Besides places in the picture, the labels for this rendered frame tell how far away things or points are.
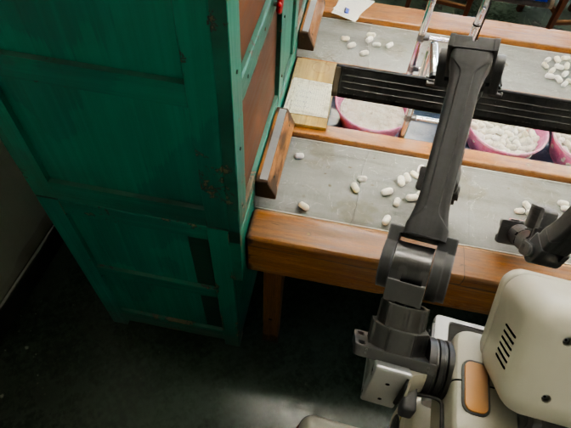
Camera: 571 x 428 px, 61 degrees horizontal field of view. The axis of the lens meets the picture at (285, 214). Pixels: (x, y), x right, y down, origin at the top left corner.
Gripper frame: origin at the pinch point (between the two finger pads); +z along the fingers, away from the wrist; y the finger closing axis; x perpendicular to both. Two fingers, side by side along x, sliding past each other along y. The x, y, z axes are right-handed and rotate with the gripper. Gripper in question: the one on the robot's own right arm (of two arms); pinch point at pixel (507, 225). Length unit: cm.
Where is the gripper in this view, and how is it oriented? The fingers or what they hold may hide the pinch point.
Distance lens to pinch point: 151.0
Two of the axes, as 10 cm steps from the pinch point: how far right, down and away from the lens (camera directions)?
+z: 1.2, -2.4, 9.6
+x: -1.6, 9.5, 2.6
